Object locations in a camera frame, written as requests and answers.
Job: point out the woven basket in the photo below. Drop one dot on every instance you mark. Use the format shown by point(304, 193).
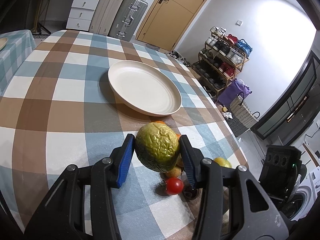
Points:
point(242, 117)

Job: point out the silver suitcase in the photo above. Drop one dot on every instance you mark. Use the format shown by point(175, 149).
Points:
point(127, 19)

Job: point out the brown kiwi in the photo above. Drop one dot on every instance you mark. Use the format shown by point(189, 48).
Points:
point(174, 173)

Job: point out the wooden shoe rack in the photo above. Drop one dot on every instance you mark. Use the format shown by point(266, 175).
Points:
point(221, 59)

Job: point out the red tomato front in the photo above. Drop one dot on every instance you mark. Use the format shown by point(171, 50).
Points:
point(172, 186)

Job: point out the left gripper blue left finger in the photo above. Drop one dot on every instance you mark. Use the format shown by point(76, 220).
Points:
point(79, 204)

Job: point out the large cream plate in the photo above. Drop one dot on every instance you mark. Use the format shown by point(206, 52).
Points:
point(144, 89)

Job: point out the small cream plate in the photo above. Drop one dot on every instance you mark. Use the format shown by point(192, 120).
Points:
point(3, 42)

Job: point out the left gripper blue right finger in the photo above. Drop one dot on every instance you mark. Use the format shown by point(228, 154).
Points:
point(233, 203)

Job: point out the wrinkled green guava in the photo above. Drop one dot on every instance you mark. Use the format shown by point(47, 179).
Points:
point(157, 147)

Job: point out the wooden door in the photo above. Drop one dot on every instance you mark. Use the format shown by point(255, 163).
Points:
point(166, 22)

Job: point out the dark plum front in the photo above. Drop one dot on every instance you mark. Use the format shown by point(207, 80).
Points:
point(190, 193)

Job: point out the beige suitcase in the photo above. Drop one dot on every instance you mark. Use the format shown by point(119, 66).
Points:
point(104, 16)

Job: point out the purple bag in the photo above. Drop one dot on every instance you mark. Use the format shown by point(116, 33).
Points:
point(236, 88)

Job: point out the checkered tablecloth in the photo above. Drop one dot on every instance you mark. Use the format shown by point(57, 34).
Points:
point(59, 109)

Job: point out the smooth yellow guava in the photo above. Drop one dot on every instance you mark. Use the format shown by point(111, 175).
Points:
point(223, 162)

